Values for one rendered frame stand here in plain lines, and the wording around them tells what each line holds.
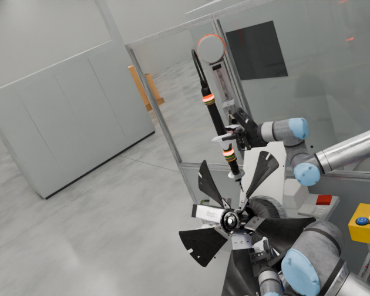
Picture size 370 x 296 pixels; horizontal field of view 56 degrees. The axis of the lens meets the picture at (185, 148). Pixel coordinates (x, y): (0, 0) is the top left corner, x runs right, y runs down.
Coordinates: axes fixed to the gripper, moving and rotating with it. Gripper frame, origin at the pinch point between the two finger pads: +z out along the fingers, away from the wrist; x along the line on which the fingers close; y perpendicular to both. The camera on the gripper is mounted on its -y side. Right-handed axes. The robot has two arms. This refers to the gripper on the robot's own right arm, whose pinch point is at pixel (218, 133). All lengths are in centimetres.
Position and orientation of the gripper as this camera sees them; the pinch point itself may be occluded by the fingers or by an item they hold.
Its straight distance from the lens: 143.5
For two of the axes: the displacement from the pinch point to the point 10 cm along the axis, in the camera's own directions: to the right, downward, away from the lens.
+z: -7.9, 0.9, 6.1
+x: 5.0, -5.0, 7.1
